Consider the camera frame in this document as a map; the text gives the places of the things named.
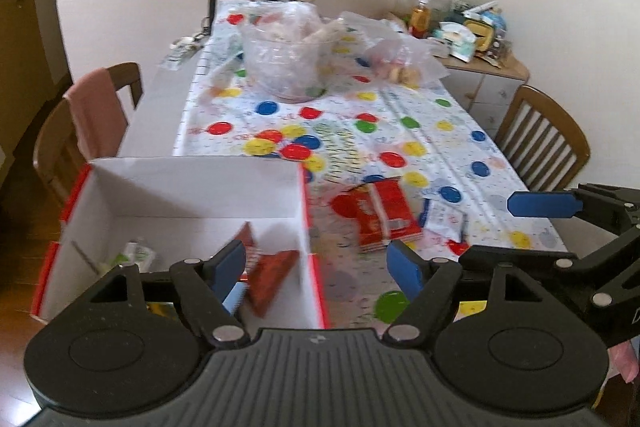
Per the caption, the brown foil snack bag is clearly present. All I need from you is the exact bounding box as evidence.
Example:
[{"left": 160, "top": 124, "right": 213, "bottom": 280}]
[{"left": 235, "top": 222, "right": 299, "bottom": 317}]

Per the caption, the white blue snack packet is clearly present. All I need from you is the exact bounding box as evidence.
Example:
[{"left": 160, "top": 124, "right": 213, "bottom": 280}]
[{"left": 419, "top": 198, "right": 468, "bottom": 243}]

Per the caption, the red instant noodle packet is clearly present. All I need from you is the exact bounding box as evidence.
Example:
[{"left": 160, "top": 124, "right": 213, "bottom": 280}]
[{"left": 348, "top": 178, "right": 422, "bottom": 253}]

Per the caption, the light blue snack packet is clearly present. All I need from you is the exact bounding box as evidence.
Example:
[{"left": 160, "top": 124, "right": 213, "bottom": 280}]
[{"left": 222, "top": 281, "right": 247, "bottom": 315}]

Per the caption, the green snack packet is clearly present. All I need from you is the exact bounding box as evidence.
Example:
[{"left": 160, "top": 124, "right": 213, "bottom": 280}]
[{"left": 99, "top": 241, "right": 157, "bottom": 275}]

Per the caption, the wooden slatted chair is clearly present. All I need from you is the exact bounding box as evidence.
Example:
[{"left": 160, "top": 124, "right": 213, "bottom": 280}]
[{"left": 495, "top": 84, "right": 590, "bottom": 191}]

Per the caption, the red white cardboard box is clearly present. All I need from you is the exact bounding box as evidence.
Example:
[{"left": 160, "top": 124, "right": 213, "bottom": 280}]
[{"left": 30, "top": 156, "right": 329, "bottom": 331}]

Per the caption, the white side cabinet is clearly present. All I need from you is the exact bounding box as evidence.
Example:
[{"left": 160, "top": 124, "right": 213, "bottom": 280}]
[{"left": 439, "top": 54, "right": 529, "bottom": 138}]

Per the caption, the colourful polka dot tablecloth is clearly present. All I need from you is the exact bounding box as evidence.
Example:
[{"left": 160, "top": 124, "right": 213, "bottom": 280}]
[{"left": 174, "top": 1, "right": 563, "bottom": 329}]

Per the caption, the tissue pack on cabinet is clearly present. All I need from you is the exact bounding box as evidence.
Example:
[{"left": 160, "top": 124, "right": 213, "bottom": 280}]
[{"left": 434, "top": 22, "right": 476, "bottom": 63}]

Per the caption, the yellow box on cabinet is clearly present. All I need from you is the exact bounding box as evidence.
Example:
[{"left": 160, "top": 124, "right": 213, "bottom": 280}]
[{"left": 464, "top": 18, "right": 495, "bottom": 53}]

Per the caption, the plastic bag with cookies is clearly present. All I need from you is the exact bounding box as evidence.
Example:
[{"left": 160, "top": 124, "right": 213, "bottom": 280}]
[{"left": 340, "top": 12, "right": 449, "bottom": 89}]

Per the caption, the pink towel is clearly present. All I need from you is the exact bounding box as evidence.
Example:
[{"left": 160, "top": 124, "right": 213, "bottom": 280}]
[{"left": 64, "top": 68, "right": 128, "bottom": 160}]

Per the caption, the wooden chair with towel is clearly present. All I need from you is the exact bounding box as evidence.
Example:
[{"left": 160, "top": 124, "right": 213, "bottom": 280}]
[{"left": 32, "top": 62, "right": 143, "bottom": 205}]

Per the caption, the amber liquid bottle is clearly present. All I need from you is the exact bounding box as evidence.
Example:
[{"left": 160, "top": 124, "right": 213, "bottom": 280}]
[{"left": 408, "top": 0, "right": 431, "bottom": 39}]

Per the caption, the large clear plastic bag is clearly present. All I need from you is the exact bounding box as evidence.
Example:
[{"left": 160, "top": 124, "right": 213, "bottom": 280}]
[{"left": 239, "top": 1, "right": 347, "bottom": 102}]

